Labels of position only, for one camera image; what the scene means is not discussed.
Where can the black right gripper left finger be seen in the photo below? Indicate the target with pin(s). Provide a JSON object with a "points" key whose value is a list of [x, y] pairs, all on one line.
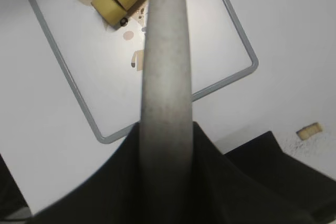
{"points": [[112, 194]]}

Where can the cut banana end slice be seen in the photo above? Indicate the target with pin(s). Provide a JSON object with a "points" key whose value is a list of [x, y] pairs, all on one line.
{"points": [[109, 10]]}

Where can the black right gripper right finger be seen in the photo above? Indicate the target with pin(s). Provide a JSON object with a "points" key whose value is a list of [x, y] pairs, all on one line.
{"points": [[257, 183]]}

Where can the black knife stand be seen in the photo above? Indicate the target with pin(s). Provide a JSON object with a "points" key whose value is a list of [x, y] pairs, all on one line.
{"points": [[254, 183]]}

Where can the small banana scrap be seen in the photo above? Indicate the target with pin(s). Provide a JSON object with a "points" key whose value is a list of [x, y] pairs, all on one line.
{"points": [[309, 131]]}

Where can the knife with white handle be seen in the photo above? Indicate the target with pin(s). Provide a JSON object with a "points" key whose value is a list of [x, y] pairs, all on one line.
{"points": [[166, 127]]}

